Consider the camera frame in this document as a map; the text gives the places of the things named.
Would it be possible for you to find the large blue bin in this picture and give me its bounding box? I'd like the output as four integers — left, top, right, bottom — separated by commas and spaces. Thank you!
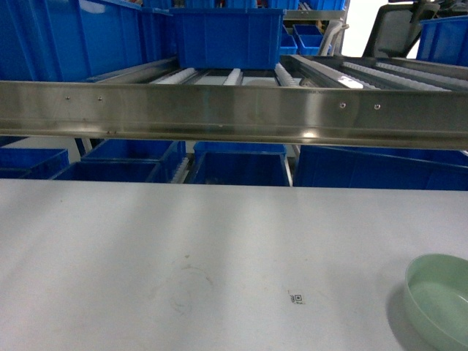
170, 8, 285, 70
1, 1, 176, 82

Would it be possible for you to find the small QR code sticker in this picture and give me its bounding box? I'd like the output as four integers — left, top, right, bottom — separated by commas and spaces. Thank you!
288, 292, 305, 305

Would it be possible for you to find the large blue bin centre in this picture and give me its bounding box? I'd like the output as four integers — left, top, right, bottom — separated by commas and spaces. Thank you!
170, 8, 285, 70

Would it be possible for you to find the stainless steel shelf rack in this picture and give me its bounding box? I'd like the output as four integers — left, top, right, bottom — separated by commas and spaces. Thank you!
1, 56, 467, 155

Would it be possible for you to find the blue bin lower right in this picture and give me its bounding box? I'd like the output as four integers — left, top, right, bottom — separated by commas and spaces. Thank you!
293, 146, 467, 191

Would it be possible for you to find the large blue bin left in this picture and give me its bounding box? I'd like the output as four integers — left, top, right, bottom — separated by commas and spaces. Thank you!
1, 1, 176, 82

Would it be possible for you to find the black office chair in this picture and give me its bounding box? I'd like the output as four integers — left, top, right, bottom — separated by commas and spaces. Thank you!
362, 1, 440, 59

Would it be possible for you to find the blue bin lower left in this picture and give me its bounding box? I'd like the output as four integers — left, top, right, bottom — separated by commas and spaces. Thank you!
52, 139, 186, 184

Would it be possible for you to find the blue bin upper right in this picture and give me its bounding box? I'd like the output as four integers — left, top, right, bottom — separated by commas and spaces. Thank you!
416, 15, 467, 67

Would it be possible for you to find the blue bin lower centre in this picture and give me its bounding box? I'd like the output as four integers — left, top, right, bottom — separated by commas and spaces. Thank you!
189, 141, 290, 186

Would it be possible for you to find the green bowl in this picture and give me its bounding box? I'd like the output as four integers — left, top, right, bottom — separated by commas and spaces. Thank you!
404, 254, 467, 350

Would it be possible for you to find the small blue bin background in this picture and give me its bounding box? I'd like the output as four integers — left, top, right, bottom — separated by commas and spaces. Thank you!
292, 24, 323, 56

